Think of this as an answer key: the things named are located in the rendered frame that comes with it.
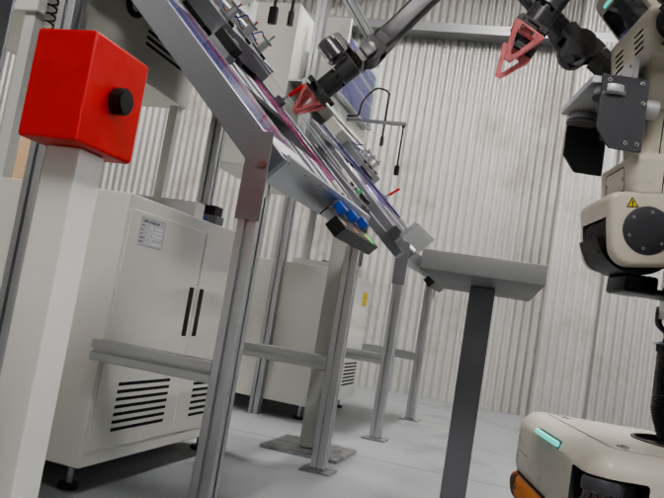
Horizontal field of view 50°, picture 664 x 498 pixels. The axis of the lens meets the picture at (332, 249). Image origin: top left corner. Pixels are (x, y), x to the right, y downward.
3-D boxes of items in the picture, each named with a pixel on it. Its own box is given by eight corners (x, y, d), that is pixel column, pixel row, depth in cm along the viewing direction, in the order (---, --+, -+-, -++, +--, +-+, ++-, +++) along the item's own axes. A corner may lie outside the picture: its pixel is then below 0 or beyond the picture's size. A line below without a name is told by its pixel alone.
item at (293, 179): (351, 233, 201) (371, 217, 200) (264, 182, 138) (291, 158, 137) (348, 229, 201) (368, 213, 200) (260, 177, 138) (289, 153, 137)
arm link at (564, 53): (611, 49, 184) (603, 57, 189) (582, 23, 185) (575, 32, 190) (586, 73, 183) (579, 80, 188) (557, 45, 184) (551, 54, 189)
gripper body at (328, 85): (304, 77, 185) (327, 59, 184) (316, 91, 194) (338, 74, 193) (318, 96, 183) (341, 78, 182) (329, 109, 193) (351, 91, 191)
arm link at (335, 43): (379, 48, 183) (377, 61, 191) (354, 14, 184) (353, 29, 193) (342, 74, 182) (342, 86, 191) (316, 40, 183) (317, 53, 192)
